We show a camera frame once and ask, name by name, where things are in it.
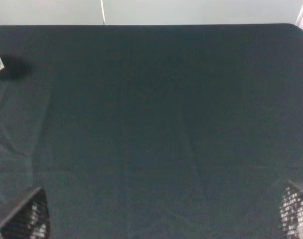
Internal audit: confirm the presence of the black tablecloth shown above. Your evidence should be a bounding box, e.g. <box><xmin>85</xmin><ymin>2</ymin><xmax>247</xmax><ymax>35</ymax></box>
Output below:
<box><xmin>0</xmin><ymin>24</ymin><xmax>303</xmax><ymax>239</ymax></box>

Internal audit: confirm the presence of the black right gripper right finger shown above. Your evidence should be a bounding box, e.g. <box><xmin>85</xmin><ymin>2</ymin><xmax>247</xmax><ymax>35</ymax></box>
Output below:
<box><xmin>279</xmin><ymin>180</ymin><xmax>303</xmax><ymax>239</ymax></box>

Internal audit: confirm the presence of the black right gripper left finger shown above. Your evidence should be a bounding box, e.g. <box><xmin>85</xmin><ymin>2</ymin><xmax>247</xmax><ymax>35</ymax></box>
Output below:
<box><xmin>0</xmin><ymin>187</ymin><xmax>51</xmax><ymax>239</ymax></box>

